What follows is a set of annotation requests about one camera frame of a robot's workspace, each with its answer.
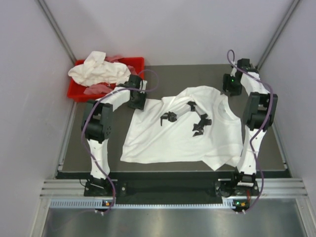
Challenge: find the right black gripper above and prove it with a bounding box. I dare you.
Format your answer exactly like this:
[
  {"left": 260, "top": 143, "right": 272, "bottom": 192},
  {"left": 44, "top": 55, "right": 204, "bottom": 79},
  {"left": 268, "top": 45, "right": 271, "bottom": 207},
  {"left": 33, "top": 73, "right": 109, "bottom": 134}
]
[{"left": 220, "top": 74, "right": 242, "bottom": 97}]

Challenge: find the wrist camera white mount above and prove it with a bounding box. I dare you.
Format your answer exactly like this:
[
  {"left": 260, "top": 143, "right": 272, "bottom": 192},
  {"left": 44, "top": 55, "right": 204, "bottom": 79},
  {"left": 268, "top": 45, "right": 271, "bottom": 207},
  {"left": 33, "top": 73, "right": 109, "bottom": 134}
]
[
  {"left": 230, "top": 67, "right": 237, "bottom": 77},
  {"left": 139, "top": 79, "right": 147, "bottom": 93}
]

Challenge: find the right corner aluminium post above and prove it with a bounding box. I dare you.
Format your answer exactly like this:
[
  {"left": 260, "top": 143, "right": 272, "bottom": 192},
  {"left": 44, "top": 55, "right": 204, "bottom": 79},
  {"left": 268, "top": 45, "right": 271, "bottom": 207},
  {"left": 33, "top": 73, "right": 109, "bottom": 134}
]
[{"left": 256, "top": 0, "right": 302, "bottom": 70}]

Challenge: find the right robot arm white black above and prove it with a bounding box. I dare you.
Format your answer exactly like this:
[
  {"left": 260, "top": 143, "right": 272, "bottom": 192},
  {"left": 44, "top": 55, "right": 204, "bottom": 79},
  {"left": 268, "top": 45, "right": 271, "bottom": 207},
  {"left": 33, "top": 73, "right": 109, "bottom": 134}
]
[{"left": 220, "top": 58, "right": 278, "bottom": 196}]

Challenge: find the white t shirt with print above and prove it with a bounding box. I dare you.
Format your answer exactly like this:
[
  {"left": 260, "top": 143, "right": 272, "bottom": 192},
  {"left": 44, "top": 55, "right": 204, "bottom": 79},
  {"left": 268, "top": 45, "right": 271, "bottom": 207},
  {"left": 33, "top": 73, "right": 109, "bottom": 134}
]
[{"left": 120, "top": 86, "right": 243, "bottom": 170}]

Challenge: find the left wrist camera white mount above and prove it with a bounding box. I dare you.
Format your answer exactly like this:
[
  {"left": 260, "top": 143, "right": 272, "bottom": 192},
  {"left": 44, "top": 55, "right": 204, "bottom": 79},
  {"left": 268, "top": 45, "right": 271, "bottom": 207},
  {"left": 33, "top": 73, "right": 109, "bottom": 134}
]
[{"left": 139, "top": 79, "right": 147, "bottom": 93}]

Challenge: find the red plastic bin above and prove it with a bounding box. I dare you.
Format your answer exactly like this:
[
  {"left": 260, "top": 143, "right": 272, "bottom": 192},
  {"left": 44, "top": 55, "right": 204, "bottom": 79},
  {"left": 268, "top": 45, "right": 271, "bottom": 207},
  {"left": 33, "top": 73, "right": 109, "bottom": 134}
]
[{"left": 67, "top": 57, "right": 145, "bottom": 102}]

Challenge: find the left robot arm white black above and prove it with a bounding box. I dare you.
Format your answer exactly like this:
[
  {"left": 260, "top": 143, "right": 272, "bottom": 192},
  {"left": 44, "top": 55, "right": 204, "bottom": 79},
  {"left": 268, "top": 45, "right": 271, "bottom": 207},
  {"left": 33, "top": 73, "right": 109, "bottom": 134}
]
[{"left": 81, "top": 75, "right": 147, "bottom": 197}]

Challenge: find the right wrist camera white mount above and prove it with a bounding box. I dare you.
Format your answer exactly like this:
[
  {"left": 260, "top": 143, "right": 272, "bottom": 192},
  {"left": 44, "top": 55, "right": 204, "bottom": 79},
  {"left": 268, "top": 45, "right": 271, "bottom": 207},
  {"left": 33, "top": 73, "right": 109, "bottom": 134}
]
[{"left": 230, "top": 67, "right": 237, "bottom": 77}]

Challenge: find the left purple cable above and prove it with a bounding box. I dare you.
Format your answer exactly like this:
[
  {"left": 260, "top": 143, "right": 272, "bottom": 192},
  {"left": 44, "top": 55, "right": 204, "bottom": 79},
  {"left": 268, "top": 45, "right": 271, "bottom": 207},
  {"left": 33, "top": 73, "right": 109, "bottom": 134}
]
[{"left": 80, "top": 69, "right": 159, "bottom": 215}]

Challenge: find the aluminium extrusion rail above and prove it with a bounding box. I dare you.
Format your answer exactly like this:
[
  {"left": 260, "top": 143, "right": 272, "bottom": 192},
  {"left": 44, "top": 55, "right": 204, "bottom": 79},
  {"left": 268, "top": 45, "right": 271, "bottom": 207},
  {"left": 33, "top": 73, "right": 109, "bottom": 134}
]
[{"left": 39, "top": 179, "right": 85, "bottom": 198}]

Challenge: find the pink t shirt in bin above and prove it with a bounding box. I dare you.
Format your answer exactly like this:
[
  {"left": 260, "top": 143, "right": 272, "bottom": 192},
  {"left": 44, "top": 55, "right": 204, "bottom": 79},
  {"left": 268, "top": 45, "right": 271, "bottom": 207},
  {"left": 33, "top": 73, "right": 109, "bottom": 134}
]
[{"left": 84, "top": 55, "right": 137, "bottom": 94}]

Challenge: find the left corner aluminium post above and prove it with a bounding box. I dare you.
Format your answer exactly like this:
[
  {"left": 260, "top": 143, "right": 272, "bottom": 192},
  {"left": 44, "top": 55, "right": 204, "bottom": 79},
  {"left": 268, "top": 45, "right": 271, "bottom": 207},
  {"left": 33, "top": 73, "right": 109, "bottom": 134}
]
[{"left": 35, "top": 0, "right": 77, "bottom": 64}]

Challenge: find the corner aluminium post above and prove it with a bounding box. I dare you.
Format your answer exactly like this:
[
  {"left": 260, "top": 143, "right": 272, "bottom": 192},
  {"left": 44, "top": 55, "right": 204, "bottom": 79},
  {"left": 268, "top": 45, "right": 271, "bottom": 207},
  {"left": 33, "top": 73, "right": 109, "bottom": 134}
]
[
  {"left": 35, "top": 0, "right": 77, "bottom": 64},
  {"left": 256, "top": 0, "right": 302, "bottom": 70}
]

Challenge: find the white t shirt in bin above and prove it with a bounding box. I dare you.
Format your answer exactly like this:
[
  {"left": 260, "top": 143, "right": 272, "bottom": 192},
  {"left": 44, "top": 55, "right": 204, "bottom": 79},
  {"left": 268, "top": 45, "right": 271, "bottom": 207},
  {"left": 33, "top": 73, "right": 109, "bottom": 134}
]
[{"left": 68, "top": 51, "right": 131, "bottom": 87}]

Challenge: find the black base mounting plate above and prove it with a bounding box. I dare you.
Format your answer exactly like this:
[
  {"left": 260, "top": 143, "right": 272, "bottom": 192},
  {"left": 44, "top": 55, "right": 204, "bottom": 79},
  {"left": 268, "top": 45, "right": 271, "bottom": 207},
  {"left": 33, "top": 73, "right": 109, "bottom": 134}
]
[{"left": 83, "top": 178, "right": 262, "bottom": 198}]

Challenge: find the grey slotted cable duct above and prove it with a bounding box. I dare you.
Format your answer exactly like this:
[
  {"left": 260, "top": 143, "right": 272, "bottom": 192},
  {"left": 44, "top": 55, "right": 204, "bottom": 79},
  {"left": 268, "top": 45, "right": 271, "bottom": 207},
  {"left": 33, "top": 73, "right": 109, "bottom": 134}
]
[{"left": 49, "top": 198, "right": 247, "bottom": 209}]

